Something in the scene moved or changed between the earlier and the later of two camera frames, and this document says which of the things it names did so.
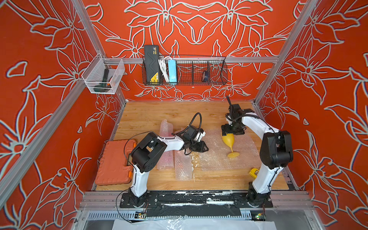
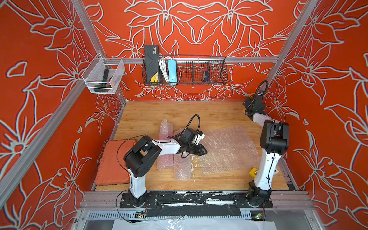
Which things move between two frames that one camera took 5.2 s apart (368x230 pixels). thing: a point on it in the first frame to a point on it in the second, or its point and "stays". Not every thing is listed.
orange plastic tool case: x=112 y=167 stays
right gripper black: x=226 y=130 to x=248 y=101
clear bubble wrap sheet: x=216 y=159 stays
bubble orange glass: x=183 y=165 stays
